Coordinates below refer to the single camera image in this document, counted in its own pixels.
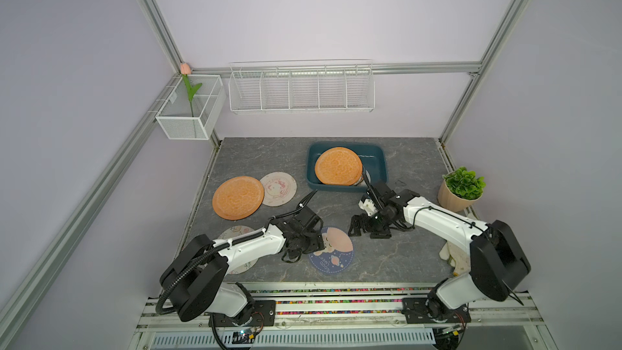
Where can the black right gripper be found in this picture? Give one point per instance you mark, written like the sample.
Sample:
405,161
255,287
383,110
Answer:
364,228

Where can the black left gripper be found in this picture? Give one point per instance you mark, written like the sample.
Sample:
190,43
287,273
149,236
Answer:
316,244

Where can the purple pink bunny coaster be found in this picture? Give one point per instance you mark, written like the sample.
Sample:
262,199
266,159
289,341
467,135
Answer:
338,252

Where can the teal plastic storage box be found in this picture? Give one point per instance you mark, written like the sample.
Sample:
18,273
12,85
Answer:
372,157

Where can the orange coaster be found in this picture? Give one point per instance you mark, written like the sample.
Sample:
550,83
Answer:
238,198
339,166

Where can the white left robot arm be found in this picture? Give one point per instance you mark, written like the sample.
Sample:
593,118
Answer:
194,283

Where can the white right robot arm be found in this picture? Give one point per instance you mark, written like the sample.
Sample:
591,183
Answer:
497,261

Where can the white mesh box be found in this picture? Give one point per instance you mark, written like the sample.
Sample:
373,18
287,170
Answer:
174,115

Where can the pink striped bunny coaster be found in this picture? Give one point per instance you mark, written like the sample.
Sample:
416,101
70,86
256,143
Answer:
279,189

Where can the white pink floral coaster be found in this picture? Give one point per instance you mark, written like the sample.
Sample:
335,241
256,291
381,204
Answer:
235,232

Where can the green potted plant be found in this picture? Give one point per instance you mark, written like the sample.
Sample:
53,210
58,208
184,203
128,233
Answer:
460,189

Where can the pink artificial tulip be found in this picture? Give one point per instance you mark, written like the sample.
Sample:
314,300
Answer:
191,89

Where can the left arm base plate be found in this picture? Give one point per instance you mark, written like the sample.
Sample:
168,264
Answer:
260,313

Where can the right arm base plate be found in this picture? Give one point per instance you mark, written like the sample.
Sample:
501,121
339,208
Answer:
419,310

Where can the white wire basket shelf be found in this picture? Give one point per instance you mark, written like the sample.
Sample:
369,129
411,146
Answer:
299,86

